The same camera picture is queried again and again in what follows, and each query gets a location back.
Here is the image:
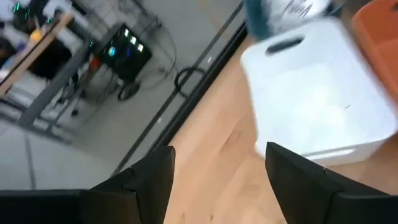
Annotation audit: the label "teal plastic bin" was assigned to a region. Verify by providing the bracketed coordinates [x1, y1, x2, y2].
[243, 0, 343, 43]

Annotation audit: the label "bagged white cotton pads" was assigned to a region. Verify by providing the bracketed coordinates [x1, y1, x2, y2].
[267, 0, 332, 30]

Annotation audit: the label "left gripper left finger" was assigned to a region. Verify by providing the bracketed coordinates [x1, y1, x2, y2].
[81, 145, 177, 224]

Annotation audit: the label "wooden background table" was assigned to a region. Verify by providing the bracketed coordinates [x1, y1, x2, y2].
[0, 12, 75, 96]

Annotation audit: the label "grey metal table leg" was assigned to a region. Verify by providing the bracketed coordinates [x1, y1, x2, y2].
[17, 40, 94, 128]

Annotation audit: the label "white plastic bin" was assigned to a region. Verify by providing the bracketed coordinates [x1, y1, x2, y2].
[241, 17, 398, 167]

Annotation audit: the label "black coiled cable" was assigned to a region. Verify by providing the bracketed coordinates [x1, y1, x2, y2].
[174, 67, 208, 99]

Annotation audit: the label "orange plastic bin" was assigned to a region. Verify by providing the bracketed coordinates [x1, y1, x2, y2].
[350, 0, 398, 105]

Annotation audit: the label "black computer tower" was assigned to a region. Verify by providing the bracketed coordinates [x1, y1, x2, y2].
[96, 23, 153, 82]

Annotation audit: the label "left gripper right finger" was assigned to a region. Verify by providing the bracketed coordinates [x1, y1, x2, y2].
[265, 141, 374, 224]

